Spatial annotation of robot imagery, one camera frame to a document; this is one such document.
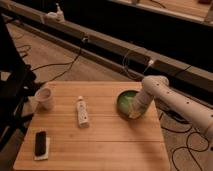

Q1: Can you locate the black floor cable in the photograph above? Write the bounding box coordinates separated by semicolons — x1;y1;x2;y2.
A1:
158;109;213;171
31;37;88;84

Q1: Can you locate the white tube bottle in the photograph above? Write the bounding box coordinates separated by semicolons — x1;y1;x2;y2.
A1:
77;96;89;128

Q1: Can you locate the long metal rail beam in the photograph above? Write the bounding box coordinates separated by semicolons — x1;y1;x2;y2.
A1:
0;0;213;103

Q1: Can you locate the black chair frame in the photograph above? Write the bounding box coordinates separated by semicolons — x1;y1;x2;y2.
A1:
0;14;36;152

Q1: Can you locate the black floor cable right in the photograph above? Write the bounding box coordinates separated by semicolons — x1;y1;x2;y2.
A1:
158;109;213;171

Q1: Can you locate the black rectangular block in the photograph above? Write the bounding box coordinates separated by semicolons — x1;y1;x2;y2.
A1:
35;131;46;156

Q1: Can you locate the black floor cable left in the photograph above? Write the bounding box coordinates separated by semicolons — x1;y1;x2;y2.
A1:
31;37;88;84

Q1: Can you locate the white object on rail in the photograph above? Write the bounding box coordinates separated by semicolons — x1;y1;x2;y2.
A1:
45;4;65;22

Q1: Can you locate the green ceramic bowl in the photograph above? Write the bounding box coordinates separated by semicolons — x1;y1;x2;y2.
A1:
116;90;146;120

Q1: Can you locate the white paper cup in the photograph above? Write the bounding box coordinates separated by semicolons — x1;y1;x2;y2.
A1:
35;88;54;110

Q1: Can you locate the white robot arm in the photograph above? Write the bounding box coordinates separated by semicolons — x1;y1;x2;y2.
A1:
130;76;213;143

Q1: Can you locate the white cable loop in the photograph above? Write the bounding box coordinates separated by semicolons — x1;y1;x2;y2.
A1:
121;49;156;81

